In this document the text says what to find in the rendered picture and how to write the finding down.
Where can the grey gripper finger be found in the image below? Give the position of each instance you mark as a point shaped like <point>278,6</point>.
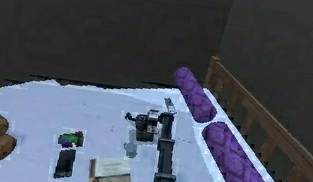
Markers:
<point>130,117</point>

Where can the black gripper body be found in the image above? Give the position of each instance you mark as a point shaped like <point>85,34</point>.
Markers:
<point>144,132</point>

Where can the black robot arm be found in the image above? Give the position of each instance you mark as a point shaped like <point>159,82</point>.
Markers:
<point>166,162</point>

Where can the beige book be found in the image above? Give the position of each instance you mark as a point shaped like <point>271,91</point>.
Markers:
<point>112,180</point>

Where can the short purple quilted pillow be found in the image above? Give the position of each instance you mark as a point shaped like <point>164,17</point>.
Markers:
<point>195,99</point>

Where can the small green purple object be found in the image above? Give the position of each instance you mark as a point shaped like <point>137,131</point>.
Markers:
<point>70,139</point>

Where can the black rectangular remote control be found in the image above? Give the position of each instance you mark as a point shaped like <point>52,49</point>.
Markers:
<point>65,163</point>

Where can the long purple quilted pillow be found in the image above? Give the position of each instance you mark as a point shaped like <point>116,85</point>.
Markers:
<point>241,174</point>

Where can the white bed with wooden frame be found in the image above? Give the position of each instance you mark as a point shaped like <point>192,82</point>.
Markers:
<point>44,111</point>

